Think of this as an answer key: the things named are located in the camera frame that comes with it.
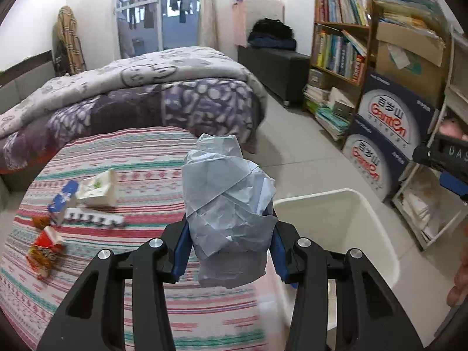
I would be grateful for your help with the stack of white booklets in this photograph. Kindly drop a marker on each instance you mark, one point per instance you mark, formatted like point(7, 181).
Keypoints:
point(420, 208)

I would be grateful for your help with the black duffel bag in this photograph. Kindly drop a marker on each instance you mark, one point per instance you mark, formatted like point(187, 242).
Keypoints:
point(272, 27)

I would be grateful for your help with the pale blue paper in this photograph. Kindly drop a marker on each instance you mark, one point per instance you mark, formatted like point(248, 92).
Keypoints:
point(226, 197)

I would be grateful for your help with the black hanging bag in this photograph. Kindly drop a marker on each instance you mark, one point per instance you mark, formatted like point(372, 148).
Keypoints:
point(60, 62)

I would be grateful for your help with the pink hanging cloth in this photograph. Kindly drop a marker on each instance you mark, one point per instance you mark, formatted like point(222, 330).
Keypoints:
point(239, 25)

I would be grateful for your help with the black storage bench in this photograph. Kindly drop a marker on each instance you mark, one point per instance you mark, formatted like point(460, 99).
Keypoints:
point(278, 69)

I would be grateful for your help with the blue milk carton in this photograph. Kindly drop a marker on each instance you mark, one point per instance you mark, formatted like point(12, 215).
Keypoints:
point(64, 199)

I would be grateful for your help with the sliding glass door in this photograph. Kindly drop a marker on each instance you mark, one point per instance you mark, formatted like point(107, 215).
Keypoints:
point(172, 33)

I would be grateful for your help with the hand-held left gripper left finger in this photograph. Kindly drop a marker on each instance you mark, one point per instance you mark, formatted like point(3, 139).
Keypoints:
point(181, 252)

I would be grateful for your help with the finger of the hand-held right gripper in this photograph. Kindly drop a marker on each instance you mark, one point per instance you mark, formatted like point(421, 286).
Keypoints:
point(453, 186)
point(424, 155)

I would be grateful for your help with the white paper cup green print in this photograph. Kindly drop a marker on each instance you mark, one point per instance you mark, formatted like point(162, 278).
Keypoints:
point(98, 190)

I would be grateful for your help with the person's right hand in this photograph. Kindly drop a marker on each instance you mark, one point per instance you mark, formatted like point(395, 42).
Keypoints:
point(460, 281)

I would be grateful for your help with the small grey box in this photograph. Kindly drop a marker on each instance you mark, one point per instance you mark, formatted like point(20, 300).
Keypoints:
point(316, 78)

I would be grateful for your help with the pale pink blister tray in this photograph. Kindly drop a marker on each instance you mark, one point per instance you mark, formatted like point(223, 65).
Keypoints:
point(95, 219)

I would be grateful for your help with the bed with patterned duvet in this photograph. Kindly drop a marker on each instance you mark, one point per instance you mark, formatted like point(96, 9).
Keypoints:
point(128, 69)

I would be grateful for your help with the large brown cardboard box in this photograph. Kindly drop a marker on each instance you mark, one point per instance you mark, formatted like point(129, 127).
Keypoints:
point(420, 80)

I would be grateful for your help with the dark blue folded clothing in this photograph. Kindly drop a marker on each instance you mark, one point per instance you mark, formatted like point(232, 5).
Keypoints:
point(274, 44)

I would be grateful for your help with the stack of loose papers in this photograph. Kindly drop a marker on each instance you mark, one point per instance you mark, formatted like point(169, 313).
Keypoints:
point(406, 3)

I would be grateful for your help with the white plastic waste bin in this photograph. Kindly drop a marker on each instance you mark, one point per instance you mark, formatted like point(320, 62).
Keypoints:
point(329, 219)

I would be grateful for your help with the row of colourful books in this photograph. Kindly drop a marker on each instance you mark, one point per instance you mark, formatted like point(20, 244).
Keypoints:
point(332, 55)
point(340, 7)

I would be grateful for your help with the row of hanging clothes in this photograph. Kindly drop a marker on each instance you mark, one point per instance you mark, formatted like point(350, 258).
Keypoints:
point(184, 2)

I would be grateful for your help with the purple patterned blanket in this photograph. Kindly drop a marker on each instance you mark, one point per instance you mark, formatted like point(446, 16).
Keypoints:
point(204, 106)

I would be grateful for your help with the small brown wrapper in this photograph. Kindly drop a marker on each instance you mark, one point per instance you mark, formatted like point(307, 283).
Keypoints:
point(41, 221)

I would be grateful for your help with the red snack packet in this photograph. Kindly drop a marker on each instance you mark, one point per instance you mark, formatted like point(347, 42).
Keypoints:
point(45, 254)

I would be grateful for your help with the white shelf rack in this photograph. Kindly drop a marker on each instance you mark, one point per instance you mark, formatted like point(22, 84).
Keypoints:
point(453, 97)

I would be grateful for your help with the blue printed cardboard case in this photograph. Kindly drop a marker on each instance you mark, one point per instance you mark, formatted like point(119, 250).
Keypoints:
point(365, 161)
point(387, 113)

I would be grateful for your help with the white cabinet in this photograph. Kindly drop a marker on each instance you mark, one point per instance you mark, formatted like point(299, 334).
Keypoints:
point(263, 11)

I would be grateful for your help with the brown plaid scarf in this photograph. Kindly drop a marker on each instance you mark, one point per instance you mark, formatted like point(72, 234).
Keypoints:
point(69, 33)

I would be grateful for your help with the grey padded headboard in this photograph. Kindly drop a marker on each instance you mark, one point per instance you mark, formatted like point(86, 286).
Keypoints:
point(25, 80)

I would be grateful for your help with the white lace curtain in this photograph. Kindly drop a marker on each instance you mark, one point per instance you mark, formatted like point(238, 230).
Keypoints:
point(208, 14)

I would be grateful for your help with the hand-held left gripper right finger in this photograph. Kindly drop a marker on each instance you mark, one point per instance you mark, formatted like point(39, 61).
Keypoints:
point(279, 259)

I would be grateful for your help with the pile of flat books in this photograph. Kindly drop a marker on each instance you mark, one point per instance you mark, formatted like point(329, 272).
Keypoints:
point(329, 124)

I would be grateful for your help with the wooden bookshelf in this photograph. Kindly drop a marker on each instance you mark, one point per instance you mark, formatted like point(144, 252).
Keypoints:
point(342, 25)

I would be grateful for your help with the pink plush toy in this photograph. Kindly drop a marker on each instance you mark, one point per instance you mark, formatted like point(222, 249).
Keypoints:
point(449, 128)

